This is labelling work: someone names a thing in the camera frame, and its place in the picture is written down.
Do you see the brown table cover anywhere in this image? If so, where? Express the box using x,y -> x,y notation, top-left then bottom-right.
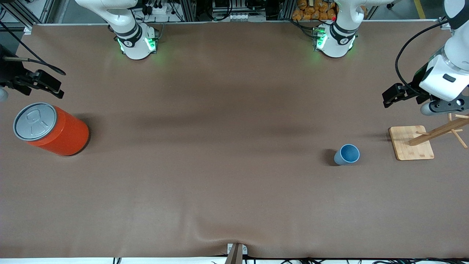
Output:
0,20 -> 469,259

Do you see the light blue plastic cup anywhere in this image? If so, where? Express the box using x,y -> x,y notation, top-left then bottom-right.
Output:
334,144 -> 361,166

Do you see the grey table edge bracket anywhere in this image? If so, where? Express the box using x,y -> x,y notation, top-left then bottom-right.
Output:
224,243 -> 248,264

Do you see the wooden cup rack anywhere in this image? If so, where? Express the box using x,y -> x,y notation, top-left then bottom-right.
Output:
388,113 -> 469,161

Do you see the orange can with grey lid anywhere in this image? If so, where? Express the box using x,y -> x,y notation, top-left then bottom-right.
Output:
13,102 -> 90,157

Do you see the aluminium frame profile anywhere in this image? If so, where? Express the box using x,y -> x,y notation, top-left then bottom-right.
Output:
438,7 -> 455,30
0,0 -> 56,25

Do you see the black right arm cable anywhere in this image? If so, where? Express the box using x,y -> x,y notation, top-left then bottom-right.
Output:
0,20 -> 67,76

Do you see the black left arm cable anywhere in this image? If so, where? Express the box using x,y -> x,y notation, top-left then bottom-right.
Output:
395,20 -> 452,98

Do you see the white power strip with plugs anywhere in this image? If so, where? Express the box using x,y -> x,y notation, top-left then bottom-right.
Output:
140,0 -> 173,16

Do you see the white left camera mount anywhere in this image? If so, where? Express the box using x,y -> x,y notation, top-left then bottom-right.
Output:
418,54 -> 467,102

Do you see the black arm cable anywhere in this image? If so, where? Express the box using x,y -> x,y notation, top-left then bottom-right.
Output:
395,20 -> 452,98
0,20 -> 67,76

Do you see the pile of orange bags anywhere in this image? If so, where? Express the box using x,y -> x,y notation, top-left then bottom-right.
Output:
292,0 -> 337,21

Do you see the white connector strip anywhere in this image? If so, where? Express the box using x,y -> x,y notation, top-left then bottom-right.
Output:
219,12 -> 267,22

